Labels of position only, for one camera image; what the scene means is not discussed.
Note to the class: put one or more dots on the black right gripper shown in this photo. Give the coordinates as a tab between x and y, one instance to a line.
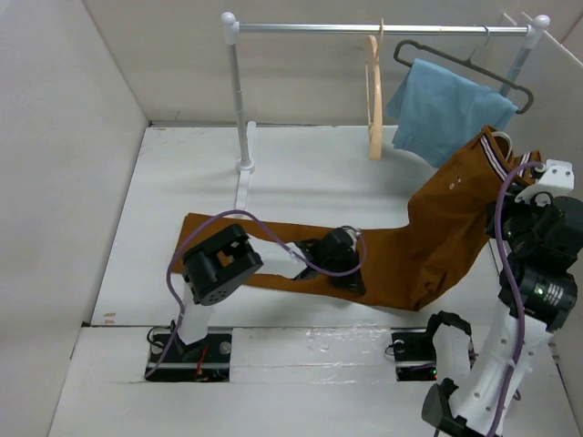
508	204

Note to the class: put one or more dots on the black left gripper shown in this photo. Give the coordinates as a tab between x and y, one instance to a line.
350	284

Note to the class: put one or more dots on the brown trousers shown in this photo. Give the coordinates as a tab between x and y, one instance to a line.
410	267

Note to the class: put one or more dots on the beige wooden hanger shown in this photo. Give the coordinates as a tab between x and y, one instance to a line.
374	93

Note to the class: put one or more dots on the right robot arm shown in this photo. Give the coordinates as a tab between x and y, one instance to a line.
472	392

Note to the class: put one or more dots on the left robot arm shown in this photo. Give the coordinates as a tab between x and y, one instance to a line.
219	265

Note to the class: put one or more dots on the grey hanger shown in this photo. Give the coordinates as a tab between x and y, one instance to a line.
506	83

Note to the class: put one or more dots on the white metal clothes rack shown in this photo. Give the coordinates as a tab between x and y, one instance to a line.
233	28

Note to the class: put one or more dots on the light blue towel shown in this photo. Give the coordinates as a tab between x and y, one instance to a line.
439	111

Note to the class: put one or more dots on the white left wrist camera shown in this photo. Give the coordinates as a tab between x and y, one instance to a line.
355	233

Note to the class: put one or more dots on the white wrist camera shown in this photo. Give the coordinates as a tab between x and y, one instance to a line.
355	233
557	179

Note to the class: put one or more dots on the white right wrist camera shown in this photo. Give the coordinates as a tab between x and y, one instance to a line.
557	179

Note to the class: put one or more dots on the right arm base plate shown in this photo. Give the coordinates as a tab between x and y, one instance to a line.
413	354

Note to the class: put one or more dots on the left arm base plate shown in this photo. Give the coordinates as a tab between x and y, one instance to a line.
207	360

